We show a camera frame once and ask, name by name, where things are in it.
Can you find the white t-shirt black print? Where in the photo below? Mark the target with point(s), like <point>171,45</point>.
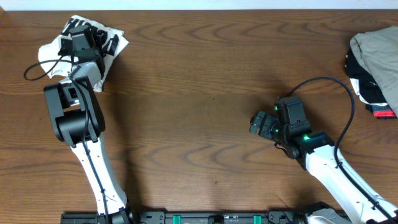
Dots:
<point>50,51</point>

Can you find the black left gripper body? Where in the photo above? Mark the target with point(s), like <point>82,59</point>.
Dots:
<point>80,51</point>

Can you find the grey folded garment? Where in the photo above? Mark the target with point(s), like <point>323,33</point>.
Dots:
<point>376,52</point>

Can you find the black red folded garment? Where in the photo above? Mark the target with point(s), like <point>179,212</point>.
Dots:
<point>366,88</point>

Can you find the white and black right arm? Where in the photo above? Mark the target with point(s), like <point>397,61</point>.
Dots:
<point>319,155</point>

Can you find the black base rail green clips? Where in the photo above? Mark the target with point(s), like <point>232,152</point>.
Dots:
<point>316,213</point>

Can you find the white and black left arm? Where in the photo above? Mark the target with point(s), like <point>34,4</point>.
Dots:
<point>78,121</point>

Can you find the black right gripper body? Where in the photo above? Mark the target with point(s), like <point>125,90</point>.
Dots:
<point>270,129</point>

